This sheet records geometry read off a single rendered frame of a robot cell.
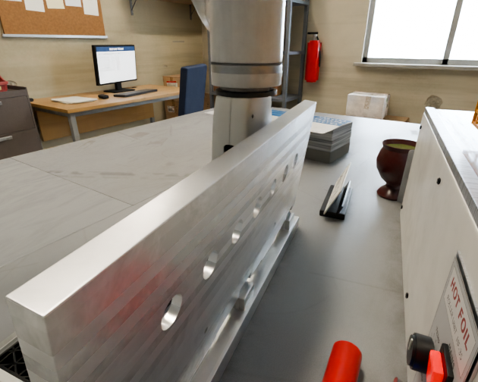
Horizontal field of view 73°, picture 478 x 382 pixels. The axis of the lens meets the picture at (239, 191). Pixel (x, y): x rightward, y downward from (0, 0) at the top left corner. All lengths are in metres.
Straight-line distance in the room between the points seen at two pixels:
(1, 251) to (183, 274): 0.45
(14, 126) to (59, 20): 1.15
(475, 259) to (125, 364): 0.20
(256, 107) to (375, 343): 0.29
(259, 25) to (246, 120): 0.10
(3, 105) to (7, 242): 2.22
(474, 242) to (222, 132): 0.26
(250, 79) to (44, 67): 3.17
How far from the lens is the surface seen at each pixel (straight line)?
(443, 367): 0.24
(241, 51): 0.37
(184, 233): 0.18
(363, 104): 3.47
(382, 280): 0.49
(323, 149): 0.88
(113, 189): 0.75
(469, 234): 0.25
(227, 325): 0.37
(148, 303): 0.18
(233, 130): 0.38
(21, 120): 2.87
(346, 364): 0.34
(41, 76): 3.47
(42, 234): 0.63
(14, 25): 3.39
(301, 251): 0.51
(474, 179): 0.30
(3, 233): 0.67
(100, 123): 3.57
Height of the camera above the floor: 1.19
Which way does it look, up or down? 25 degrees down
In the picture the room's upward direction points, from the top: straight up
